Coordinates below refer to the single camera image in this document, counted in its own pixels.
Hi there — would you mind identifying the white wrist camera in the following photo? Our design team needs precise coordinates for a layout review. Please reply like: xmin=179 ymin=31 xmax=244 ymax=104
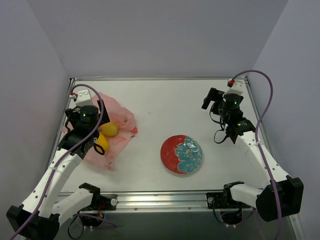
xmin=75 ymin=89 xmax=94 ymax=107
xmin=225 ymin=79 xmax=245 ymax=96

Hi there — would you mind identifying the red and teal plate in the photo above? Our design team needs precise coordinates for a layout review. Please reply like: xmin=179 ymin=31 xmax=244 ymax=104
xmin=160 ymin=135 xmax=204 ymax=176

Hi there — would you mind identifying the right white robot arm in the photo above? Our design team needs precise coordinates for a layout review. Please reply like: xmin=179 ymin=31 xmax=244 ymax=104
xmin=201 ymin=88 xmax=304 ymax=222

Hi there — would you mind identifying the pink plastic bag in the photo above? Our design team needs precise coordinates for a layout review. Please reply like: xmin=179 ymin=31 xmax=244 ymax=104
xmin=61 ymin=91 xmax=139 ymax=172

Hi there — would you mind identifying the yellow fake pear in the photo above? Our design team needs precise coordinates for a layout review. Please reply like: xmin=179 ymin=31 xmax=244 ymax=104
xmin=100 ymin=122 xmax=119 ymax=137

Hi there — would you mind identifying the aluminium front rail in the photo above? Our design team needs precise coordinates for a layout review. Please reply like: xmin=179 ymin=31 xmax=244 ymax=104
xmin=53 ymin=191 xmax=253 ymax=213

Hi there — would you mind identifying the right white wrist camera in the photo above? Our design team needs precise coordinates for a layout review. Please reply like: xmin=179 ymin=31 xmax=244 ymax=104
xmin=225 ymin=79 xmax=245 ymax=96

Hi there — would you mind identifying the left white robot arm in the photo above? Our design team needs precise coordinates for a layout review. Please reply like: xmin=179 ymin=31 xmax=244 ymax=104
xmin=6 ymin=99 xmax=111 ymax=240

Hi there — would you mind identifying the yellow fake mango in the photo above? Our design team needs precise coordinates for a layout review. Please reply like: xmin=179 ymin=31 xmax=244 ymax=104
xmin=96 ymin=134 xmax=109 ymax=151

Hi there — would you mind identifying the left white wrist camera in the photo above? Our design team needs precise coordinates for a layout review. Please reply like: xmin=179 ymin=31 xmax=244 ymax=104
xmin=75 ymin=89 xmax=94 ymax=107

